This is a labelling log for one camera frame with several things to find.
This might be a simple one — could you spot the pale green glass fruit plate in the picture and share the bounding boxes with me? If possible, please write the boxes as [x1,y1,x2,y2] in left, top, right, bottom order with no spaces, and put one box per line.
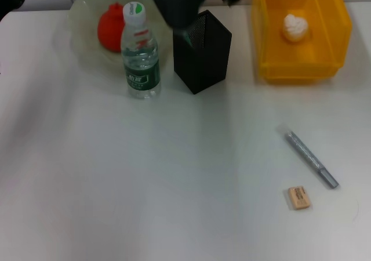
[68,0,178,77]

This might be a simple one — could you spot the black mesh pen holder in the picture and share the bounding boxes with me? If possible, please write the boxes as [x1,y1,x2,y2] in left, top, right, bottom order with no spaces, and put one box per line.
[172,10,233,95]

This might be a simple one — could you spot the mint green pen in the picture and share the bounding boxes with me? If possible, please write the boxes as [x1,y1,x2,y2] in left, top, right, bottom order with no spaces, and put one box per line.
[181,28,194,48]

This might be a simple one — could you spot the yellow plastic bin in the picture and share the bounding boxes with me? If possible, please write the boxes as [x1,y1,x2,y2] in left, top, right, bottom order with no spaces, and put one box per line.
[250,0,353,85]

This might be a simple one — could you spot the white paper ball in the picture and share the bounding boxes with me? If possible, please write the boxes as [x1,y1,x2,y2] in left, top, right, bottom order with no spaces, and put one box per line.
[279,10,310,44]

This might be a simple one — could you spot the grey glitter pen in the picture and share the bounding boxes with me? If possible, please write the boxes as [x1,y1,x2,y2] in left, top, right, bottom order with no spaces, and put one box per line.
[277,122,340,190]

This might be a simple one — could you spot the tan eraser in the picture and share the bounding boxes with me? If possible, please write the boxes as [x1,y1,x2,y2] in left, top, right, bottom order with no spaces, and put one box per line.
[287,186,312,211]

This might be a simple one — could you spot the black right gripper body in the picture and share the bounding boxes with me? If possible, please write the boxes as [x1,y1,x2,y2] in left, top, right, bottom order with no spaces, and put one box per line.
[144,0,207,30]

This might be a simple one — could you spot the red orange toy fruit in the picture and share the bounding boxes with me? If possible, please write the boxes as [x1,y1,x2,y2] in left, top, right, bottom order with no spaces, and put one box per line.
[96,2,127,53]

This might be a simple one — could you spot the clear green-label water bottle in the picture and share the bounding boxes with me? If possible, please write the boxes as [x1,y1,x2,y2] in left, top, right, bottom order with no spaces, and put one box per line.
[119,1,162,100]

